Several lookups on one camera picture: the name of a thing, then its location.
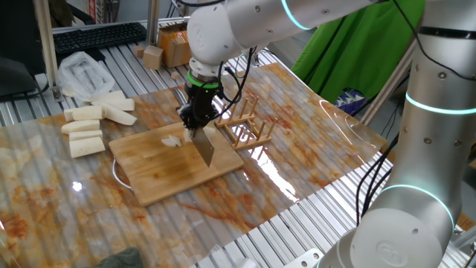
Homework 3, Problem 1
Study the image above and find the green cloth backdrop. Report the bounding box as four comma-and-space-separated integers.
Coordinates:
291, 0, 427, 105

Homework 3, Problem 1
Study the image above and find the large wooden block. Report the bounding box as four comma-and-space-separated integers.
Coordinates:
142, 45, 164, 71

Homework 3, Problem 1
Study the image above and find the blue white patterned bag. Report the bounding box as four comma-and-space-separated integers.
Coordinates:
334, 88, 370, 116

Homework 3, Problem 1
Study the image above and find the wooden peg dish rack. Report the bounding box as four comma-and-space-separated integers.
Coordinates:
216, 96, 279, 152

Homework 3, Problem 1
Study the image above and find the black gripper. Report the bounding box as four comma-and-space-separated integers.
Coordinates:
178, 84, 223, 130

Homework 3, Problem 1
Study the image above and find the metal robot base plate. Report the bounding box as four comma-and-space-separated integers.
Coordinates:
284, 248, 324, 268

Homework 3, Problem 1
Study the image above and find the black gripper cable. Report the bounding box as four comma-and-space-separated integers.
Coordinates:
213, 46, 260, 122

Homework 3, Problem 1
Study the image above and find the black computer keyboard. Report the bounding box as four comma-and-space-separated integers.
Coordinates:
53, 22, 148, 55

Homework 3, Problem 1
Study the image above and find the marble pattern plastic mat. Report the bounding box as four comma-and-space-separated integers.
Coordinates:
0, 62, 387, 268

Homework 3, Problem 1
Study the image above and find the green wrist adapter ring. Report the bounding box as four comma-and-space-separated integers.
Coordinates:
185, 70, 220, 89

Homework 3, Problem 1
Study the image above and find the long white radish chunk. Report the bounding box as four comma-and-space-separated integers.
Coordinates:
100, 103, 138, 127

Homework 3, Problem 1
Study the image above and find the taped cardboard box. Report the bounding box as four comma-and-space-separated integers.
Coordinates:
157, 21, 193, 68

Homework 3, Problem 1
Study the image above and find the black computer monitor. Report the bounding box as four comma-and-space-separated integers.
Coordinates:
0, 0, 51, 102

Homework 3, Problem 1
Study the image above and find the grey green rag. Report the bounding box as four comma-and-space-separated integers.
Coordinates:
94, 246, 144, 268

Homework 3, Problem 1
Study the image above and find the metal wire board handle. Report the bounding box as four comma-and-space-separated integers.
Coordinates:
112, 158, 134, 191

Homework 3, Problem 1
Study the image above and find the black cable bundle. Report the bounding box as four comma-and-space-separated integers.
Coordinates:
355, 133, 401, 228

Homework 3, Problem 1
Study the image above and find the aluminium frame post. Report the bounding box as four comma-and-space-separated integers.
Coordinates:
33, 0, 65, 102
359, 39, 417, 126
146, 0, 161, 48

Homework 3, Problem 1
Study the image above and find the wooden cutting board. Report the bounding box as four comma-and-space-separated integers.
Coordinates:
108, 118, 245, 208

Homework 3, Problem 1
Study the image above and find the clear plastic bag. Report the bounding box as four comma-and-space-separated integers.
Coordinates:
57, 51, 116, 102

